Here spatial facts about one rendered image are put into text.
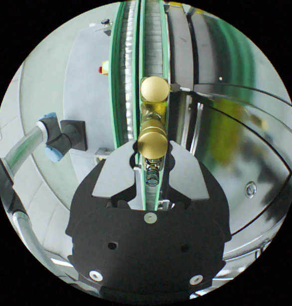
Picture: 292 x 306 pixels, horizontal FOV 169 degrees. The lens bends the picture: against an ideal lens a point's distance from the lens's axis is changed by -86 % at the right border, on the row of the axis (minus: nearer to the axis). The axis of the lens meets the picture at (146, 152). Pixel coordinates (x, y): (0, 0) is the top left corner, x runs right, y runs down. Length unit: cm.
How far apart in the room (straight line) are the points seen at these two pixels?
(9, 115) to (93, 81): 334
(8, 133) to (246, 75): 381
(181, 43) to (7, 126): 373
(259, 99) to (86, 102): 68
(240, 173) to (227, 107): 10
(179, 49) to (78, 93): 55
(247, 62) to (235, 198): 23
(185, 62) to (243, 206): 44
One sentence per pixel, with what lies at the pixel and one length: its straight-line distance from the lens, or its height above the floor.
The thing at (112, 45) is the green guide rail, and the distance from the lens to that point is 40.
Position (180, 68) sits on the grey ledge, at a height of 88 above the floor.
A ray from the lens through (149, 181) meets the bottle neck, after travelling 24.
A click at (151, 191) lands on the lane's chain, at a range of 69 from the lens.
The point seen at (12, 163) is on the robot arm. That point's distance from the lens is 45.
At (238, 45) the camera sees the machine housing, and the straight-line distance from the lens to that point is 27.
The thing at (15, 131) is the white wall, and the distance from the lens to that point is 372.
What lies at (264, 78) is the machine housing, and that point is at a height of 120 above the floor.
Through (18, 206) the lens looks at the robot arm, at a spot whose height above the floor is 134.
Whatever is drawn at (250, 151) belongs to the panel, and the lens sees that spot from 16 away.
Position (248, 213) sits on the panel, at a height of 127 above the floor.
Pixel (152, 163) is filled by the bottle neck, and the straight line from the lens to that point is 20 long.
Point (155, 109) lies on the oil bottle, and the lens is 21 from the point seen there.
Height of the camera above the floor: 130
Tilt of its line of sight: 57 degrees down
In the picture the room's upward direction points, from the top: 174 degrees counter-clockwise
